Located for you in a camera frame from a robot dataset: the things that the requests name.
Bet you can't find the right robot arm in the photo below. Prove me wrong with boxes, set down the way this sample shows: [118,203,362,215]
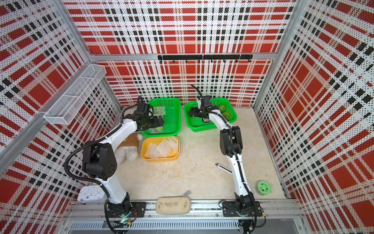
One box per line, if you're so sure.
[189,85,261,220]

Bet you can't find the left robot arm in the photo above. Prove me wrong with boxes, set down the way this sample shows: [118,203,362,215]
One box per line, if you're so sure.
[63,96,164,215]

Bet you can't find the foam nets pile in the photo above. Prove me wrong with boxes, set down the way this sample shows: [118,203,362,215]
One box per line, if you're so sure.
[145,138,178,159]

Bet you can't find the green basket with fruit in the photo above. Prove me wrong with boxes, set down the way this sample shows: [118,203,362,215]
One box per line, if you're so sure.
[183,97,237,132]

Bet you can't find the empty green plastic basket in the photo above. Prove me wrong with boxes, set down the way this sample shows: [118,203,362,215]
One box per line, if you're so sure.
[142,97,181,137]

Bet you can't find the yellow plastic bowl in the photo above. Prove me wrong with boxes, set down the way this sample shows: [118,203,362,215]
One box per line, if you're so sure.
[140,136,181,162]

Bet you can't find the white teddy bear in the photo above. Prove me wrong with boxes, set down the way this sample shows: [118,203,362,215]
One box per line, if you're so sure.
[115,133,143,164]

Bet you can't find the black pen tool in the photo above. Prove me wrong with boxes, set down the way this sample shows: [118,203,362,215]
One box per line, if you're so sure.
[215,163,232,175]

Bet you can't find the beige sponge block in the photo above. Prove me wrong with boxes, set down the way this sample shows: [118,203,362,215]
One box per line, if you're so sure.
[155,197,191,215]

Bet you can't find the white power strip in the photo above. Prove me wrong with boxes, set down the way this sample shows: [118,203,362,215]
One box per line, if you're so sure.
[77,185,107,203]

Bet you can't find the green tape roll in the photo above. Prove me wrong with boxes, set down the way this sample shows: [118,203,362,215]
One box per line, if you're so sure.
[256,180,271,196]

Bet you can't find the black hook rail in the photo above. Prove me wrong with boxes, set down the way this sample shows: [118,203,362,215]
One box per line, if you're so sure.
[157,54,253,62]

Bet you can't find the clear wall shelf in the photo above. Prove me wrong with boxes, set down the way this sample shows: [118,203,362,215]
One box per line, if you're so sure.
[43,64,106,125]

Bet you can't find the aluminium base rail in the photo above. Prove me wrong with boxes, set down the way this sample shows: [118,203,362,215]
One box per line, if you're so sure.
[59,198,308,234]

